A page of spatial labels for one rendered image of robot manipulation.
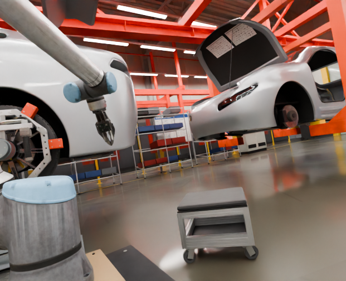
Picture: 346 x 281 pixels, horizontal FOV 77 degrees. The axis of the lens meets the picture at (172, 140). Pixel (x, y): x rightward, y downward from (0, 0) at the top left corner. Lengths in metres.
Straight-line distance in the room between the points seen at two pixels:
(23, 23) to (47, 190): 0.46
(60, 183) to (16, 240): 0.14
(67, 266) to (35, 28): 0.63
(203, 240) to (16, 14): 1.25
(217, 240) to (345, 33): 3.02
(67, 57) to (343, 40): 3.30
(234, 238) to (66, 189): 0.98
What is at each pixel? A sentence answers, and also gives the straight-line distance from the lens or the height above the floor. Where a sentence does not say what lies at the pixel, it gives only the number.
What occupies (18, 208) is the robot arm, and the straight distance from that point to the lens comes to 0.58.
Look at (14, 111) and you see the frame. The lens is 1.85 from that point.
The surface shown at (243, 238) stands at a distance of 1.34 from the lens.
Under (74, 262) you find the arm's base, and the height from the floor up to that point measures 0.45.
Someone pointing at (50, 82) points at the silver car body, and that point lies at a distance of 1.99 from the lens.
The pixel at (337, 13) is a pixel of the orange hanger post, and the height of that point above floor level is 2.01.
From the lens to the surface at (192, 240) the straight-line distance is 1.37.
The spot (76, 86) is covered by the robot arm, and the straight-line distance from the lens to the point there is 1.04.
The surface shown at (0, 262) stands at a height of 0.13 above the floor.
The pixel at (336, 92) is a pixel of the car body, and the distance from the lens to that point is 7.62.
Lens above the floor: 0.67
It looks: 2 degrees up
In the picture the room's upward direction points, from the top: 9 degrees counter-clockwise
